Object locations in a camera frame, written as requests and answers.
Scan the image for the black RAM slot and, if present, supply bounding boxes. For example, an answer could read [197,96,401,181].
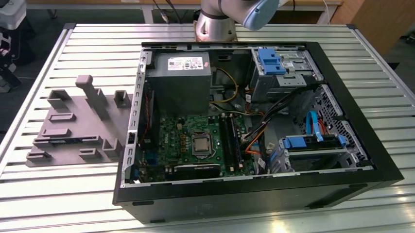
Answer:
[219,114,235,172]

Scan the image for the wooden desk white legs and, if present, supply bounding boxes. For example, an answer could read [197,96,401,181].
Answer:
[26,0,344,25]

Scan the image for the grey parts rack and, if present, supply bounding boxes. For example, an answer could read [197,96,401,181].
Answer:
[25,74,134,168]

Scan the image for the grey power supply unit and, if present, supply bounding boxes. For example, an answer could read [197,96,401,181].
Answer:
[144,51,213,116]

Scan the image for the green motherboard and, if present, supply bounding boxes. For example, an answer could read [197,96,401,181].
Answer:
[137,114,256,182]

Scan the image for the metal socket cover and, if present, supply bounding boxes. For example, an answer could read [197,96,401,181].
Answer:
[189,132,213,157]

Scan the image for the silver CPU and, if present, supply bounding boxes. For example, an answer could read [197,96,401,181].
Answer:
[193,138,211,151]

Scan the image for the black graphics card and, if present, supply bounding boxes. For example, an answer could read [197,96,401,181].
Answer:
[164,163,221,181]

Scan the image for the blue drive latch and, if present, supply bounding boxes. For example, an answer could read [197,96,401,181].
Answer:
[257,48,288,76]

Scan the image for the silver drive cage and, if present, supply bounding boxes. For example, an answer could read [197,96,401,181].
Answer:
[251,47,324,104]

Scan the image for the hard disk in blue carrier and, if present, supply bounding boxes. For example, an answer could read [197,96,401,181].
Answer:
[280,135,347,152]

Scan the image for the black PC case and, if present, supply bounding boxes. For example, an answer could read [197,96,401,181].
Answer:
[112,41,405,224]

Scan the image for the silver disk bay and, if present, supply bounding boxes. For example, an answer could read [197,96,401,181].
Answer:
[277,135,373,173]

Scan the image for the wooden cabinet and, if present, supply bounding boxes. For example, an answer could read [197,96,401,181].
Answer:
[329,0,415,56]

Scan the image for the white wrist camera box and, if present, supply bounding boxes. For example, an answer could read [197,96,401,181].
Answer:
[0,0,26,30]

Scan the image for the black hanging cable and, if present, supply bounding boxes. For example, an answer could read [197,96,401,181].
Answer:
[152,0,181,24]

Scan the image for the yellow wire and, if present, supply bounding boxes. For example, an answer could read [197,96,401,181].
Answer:
[208,67,240,105]

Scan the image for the white plug wire bundle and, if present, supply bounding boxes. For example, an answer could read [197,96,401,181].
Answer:
[241,120,269,144]

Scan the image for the orange wires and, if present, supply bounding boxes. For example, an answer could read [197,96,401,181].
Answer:
[244,142,260,156]

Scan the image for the black cable bundle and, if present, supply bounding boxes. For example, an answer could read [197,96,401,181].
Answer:
[252,83,317,136]

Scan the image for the blue flat data cable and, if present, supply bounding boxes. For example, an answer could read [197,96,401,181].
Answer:
[305,110,324,143]

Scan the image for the orange data cable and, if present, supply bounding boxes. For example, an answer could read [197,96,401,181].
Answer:
[316,118,328,136]

